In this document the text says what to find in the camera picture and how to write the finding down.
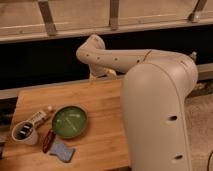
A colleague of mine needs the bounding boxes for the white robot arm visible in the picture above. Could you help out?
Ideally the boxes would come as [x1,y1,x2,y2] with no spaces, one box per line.
[76,34,198,171]

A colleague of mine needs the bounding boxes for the blue sponge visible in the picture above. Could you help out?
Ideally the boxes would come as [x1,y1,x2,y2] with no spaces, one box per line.
[49,140,75,163]

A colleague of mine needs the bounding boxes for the white bottle on ledge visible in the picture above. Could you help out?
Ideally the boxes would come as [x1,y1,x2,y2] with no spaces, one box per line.
[190,51,197,61]

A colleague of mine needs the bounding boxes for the metal bracket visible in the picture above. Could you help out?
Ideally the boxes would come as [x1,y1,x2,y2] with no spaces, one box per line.
[188,0,207,23]
[37,0,57,36]
[109,0,119,30]

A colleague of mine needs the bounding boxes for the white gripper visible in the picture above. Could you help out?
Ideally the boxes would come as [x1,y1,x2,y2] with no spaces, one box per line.
[89,64,117,81]

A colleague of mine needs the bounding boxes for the green ceramic bowl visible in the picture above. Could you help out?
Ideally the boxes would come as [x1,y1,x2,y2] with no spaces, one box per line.
[51,106,88,139]

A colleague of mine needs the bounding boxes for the right metal bracket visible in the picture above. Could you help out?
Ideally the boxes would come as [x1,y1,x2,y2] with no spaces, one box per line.
[188,0,207,23]

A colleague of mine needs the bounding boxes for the left metal bracket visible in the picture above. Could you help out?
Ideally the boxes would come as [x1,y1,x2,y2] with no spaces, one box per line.
[37,0,57,36]

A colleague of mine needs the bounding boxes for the red chip bag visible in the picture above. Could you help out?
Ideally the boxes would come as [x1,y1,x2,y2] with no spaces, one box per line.
[42,129,55,153]

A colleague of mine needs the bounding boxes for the middle metal bracket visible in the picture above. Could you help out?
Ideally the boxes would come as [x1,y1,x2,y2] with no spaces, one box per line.
[109,0,119,30]

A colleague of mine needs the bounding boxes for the white mug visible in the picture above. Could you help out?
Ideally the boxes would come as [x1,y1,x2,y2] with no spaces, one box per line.
[11,121,38,145]

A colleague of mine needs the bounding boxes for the white tube with cap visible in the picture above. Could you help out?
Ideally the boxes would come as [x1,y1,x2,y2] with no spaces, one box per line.
[28,106,54,129]

